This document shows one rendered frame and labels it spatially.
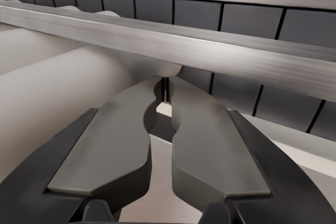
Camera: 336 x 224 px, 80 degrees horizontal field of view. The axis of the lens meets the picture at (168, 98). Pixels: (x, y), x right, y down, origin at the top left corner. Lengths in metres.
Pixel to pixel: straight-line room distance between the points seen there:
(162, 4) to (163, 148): 0.16
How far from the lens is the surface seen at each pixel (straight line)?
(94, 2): 0.23
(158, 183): 0.32
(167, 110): 0.16
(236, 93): 0.17
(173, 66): 0.16
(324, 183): 0.29
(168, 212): 0.37
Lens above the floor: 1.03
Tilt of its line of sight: 46 degrees down
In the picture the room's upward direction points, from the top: 132 degrees counter-clockwise
